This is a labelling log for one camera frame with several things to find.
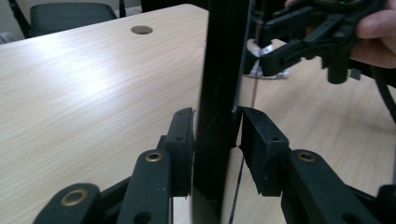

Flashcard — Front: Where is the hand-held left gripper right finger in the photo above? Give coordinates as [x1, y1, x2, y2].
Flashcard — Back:
[239, 106, 290, 197]

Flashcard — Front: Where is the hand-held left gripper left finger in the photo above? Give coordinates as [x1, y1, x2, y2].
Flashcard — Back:
[158, 106, 196, 198]

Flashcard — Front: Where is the white checked cloth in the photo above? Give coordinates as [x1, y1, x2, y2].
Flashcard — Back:
[245, 38, 291, 80]

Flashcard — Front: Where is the black floral cloth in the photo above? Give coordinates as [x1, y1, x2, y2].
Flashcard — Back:
[190, 0, 261, 224]

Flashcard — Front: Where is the black folding chair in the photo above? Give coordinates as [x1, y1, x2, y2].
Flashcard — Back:
[7, 0, 127, 38]

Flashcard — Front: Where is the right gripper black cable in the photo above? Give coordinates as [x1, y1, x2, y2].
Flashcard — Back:
[369, 65, 396, 124]

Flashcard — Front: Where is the round table cable hole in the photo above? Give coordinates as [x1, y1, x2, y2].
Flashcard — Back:
[130, 24, 154, 35]

